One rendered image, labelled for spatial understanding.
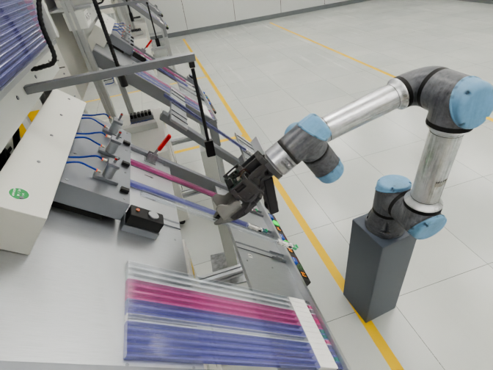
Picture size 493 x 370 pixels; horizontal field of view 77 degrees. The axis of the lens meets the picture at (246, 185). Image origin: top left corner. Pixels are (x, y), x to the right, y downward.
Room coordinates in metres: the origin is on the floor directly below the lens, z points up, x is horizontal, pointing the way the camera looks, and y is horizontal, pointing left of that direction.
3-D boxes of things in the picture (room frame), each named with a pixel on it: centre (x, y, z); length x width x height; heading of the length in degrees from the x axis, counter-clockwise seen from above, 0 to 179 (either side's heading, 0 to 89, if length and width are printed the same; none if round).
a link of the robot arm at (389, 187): (0.86, -0.54, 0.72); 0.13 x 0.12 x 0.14; 12
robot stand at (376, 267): (0.87, -0.54, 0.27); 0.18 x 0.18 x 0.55; 18
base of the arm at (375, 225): (0.87, -0.54, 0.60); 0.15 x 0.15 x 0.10
